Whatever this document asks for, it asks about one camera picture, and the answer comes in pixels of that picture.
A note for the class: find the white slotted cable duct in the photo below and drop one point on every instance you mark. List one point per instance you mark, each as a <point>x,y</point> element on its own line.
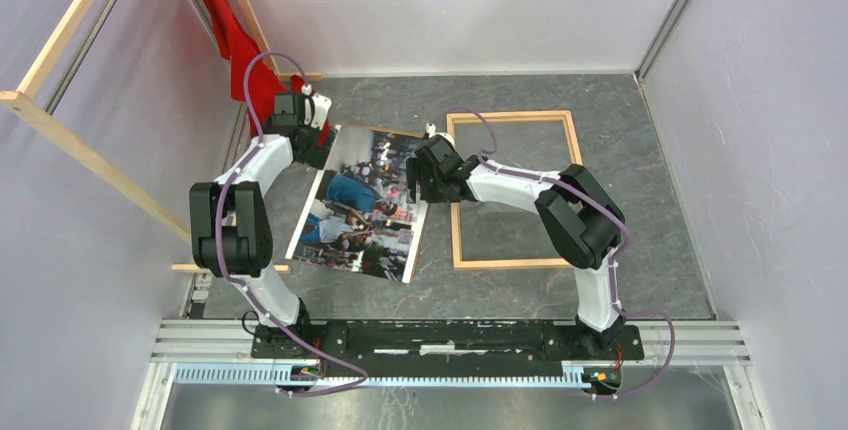
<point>283,375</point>

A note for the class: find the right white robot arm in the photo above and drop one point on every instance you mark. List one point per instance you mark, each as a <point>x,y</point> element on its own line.
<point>584,225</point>

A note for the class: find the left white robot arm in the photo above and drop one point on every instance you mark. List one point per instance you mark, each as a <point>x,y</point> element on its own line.
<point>230,229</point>

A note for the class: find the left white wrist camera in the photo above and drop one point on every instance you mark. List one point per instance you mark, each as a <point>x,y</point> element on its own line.
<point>317,107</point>

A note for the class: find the light wooden picture frame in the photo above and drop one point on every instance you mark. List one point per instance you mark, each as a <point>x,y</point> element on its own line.
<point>507,185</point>

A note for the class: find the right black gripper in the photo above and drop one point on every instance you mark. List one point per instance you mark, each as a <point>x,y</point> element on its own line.
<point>416,168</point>

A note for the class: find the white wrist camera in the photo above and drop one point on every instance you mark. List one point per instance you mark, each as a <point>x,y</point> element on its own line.
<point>317,107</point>
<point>431,131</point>

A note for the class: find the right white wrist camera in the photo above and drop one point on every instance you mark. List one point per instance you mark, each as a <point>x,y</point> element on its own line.
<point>431,131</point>

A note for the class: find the red cloth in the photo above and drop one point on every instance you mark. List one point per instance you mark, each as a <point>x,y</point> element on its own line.
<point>252,80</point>

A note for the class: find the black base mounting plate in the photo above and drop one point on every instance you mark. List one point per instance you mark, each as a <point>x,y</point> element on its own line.
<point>442,348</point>

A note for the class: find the large wooden rack frame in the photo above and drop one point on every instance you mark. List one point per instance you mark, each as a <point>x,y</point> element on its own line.
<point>151,96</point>

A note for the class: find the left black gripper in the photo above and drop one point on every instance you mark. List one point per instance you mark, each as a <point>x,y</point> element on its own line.
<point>316,156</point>

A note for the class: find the large printed photo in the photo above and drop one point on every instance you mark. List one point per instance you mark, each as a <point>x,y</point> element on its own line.
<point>359,216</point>

